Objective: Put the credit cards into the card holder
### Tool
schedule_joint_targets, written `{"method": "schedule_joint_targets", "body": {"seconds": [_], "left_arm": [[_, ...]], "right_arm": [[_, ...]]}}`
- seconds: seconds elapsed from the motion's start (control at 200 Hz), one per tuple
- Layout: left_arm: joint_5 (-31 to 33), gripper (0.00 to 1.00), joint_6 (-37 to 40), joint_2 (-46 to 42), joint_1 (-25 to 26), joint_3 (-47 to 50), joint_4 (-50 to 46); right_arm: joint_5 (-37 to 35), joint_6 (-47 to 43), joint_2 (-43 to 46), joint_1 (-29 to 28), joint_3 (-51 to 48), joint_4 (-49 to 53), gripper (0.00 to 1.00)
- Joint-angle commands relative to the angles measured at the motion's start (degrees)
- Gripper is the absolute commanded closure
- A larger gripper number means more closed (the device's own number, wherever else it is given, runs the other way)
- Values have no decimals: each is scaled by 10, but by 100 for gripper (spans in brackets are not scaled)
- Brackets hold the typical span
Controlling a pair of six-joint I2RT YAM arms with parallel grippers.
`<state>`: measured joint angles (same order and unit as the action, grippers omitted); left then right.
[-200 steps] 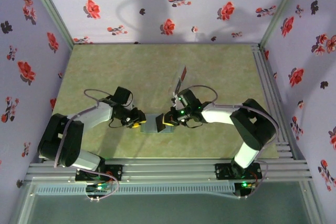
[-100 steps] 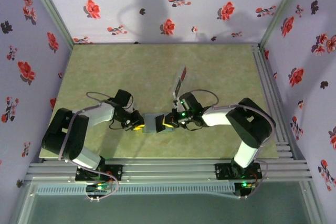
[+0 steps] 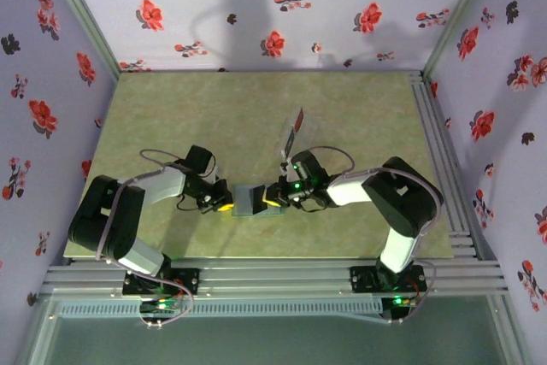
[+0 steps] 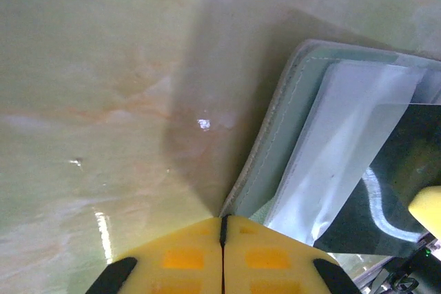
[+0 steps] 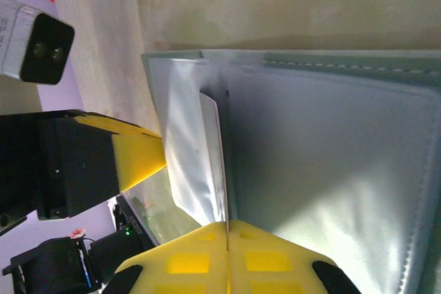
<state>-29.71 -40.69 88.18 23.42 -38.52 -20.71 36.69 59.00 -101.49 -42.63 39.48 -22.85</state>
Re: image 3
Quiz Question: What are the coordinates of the aluminium corner post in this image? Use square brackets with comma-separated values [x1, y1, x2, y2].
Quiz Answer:
[40, 0, 121, 80]
[422, 0, 501, 78]

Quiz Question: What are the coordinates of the small green-lit circuit board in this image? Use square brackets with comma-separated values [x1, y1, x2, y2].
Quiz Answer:
[138, 296, 184, 324]
[382, 294, 419, 322]

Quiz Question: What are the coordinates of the aluminium front frame rail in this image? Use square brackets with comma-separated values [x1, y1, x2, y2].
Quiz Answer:
[40, 257, 509, 297]

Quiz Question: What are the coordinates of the arm lilac cable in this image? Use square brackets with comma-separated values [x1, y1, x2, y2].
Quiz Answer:
[305, 145, 445, 326]
[94, 148, 193, 331]

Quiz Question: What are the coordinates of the right arm lilac cable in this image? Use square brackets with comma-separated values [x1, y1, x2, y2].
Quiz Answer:
[305, 145, 445, 326]

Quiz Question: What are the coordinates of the green card holder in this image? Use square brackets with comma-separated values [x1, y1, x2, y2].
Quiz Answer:
[232, 184, 286, 217]

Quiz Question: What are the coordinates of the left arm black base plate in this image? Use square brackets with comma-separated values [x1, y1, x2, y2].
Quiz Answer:
[122, 268, 201, 297]

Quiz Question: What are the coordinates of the grey slotted cable duct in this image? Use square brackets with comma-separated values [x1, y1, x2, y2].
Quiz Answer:
[57, 298, 384, 320]

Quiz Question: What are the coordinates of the left arm lilac cable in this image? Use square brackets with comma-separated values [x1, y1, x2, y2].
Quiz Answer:
[94, 148, 193, 331]

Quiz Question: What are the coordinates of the aluminium lower frame bar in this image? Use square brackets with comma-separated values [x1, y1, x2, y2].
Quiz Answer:
[485, 294, 532, 365]
[15, 294, 63, 365]

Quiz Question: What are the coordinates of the aluminium side frame rail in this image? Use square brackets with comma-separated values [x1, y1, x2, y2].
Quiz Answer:
[409, 74, 499, 262]

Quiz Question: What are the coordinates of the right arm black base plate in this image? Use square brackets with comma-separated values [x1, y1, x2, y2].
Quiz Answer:
[349, 265, 428, 293]

